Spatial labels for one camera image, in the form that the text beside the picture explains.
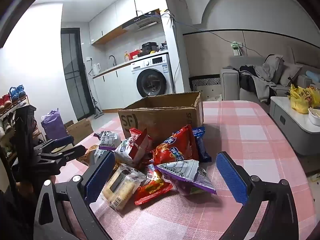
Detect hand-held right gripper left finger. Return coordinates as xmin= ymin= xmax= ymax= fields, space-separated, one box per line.
xmin=33 ymin=151 xmax=116 ymax=240

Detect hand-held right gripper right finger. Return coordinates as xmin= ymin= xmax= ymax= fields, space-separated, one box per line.
xmin=215 ymin=151 xmax=299 ymax=240

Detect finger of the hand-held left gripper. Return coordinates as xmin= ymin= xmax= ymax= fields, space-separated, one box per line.
xmin=34 ymin=135 xmax=75 ymax=155
xmin=37 ymin=144 xmax=87 ymax=175

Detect white red snack packet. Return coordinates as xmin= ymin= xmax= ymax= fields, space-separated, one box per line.
xmin=114 ymin=127 xmax=153 ymax=168

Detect blue snack packet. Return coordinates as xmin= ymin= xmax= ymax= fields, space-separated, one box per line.
xmin=192 ymin=126 xmax=212 ymax=163

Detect purple white snack packet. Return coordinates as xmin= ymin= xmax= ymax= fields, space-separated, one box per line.
xmin=154 ymin=159 xmax=217 ymax=196

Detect large red snack packet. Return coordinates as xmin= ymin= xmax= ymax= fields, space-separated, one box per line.
xmin=152 ymin=125 xmax=200 ymax=167

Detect brown cardboard box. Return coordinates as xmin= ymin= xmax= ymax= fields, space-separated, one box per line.
xmin=118 ymin=92 xmax=204 ymax=145

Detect person's left forearm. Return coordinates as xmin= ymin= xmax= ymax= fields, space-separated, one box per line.
xmin=0 ymin=190 xmax=37 ymax=240

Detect orange brown snack packet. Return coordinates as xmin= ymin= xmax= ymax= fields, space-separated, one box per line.
xmin=77 ymin=145 xmax=110 ymax=167

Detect purple plastic bag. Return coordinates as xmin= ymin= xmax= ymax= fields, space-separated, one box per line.
xmin=41 ymin=109 xmax=68 ymax=142

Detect small cardboard box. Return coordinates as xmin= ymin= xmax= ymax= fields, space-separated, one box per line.
xmin=64 ymin=118 xmax=94 ymax=145

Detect clear wrapped cake packet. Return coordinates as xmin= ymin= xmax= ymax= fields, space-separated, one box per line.
xmin=101 ymin=164 xmax=147 ymax=212

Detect shoe rack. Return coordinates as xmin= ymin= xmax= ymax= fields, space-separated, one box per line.
xmin=0 ymin=96 xmax=47 ymax=165

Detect grey purple snack packet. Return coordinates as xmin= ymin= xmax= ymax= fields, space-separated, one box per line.
xmin=94 ymin=131 xmax=122 ymax=151

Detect red shoes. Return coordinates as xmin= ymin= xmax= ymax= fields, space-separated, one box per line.
xmin=0 ymin=94 xmax=12 ymax=108

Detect pink checkered tablecloth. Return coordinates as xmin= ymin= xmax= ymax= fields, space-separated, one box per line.
xmin=55 ymin=100 xmax=313 ymax=240

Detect floor vacuum cleaner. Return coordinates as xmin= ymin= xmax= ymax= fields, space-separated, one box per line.
xmin=89 ymin=95 xmax=105 ymax=119

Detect small red snack packet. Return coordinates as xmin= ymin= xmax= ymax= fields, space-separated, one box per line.
xmin=134 ymin=170 xmax=173 ymax=206

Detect dark glass door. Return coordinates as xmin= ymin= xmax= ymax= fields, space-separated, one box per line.
xmin=61 ymin=27 xmax=94 ymax=122

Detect white lower kitchen cabinets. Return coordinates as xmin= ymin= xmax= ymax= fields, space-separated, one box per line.
xmin=92 ymin=67 xmax=137 ymax=110

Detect white kitchen cabinets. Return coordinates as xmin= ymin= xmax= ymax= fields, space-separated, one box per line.
xmin=89 ymin=0 xmax=160 ymax=46
xmin=92 ymin=67 xmax=137 ymax=110

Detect white coffee table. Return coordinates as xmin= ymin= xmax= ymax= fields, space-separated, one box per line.
xmin=269 ymin=96 xmax=320 ymax=157

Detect grey sofa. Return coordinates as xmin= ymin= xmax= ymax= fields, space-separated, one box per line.
xmin=220 ymin=55 xmax=320 ymax=110

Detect black white patterned panel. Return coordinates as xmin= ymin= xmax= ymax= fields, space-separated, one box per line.
xmin=189 ymin=75 xmax=222 ymax=93

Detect grey clothing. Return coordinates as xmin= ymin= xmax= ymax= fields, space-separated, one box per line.
xmin=251 ymin=62 xmax=278 ymax=103

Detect black clothing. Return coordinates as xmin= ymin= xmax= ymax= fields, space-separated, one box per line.
xmin=239 ymin=65 xmax=263 ymax=92

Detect yellow plastic bag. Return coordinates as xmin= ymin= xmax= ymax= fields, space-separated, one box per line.
xmin=289 ymin=84 xmax=320 ymax=115

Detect white bowl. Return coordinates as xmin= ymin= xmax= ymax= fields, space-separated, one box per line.
xmin=307 ymin=107 xmax=320 ymax=127

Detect white washing machine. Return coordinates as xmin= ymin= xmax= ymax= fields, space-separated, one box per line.
xmin=130 ymin=54 xmax=175 ymax=98

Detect grey pillow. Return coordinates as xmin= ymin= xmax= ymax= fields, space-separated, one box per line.
xmin=279 ymin=62 xmax=303 ymax=87
xmin=265 ymin=54 xmax=285 ymax=84

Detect black pressure cooker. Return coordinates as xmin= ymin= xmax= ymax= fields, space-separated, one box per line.
xmin=141 ymin=42 xmax=159 ymax=55

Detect white upper kitchen cabinets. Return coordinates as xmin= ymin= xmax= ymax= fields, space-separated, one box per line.
xmin=89 ymin=0 xmax=160 ymax=46

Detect range hood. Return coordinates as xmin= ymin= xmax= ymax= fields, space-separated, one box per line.
xmin=122 ymin=9 xmax=162 ymax=32

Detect wall socket with green plug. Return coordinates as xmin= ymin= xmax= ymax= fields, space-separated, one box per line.
xmin=231 ymin=41 xmax=243 ymax=56

